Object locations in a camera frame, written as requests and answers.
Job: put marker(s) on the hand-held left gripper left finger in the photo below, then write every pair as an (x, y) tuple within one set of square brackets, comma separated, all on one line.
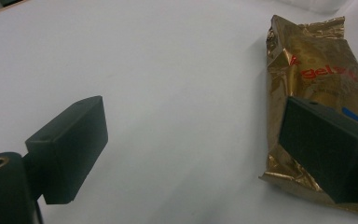
[(70, 149)]

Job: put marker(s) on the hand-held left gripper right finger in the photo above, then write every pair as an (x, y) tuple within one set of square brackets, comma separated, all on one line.
[(326, 149)]

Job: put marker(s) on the gold foil snack packet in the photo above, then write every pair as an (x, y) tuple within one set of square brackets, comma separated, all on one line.
[(310, 74)]

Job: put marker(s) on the white translucent plastic item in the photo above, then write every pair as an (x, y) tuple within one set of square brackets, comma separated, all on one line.
[(313, 4)]

